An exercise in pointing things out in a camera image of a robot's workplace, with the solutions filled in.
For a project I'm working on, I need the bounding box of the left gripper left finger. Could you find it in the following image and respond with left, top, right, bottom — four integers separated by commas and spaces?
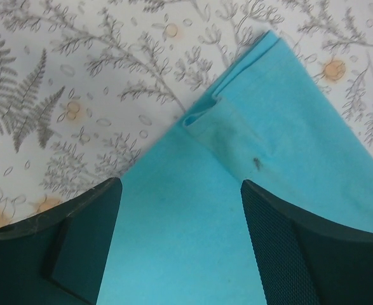
0, 178, 123, 304

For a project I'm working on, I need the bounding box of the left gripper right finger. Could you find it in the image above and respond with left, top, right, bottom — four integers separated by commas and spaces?
241, 180, 373, 304

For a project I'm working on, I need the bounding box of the turquoise t shirt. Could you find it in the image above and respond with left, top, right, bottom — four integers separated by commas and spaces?
98, 32, 373, 304

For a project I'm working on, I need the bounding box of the floral patterned table cloth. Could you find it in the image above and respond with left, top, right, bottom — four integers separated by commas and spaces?
0, 1, 373, 232

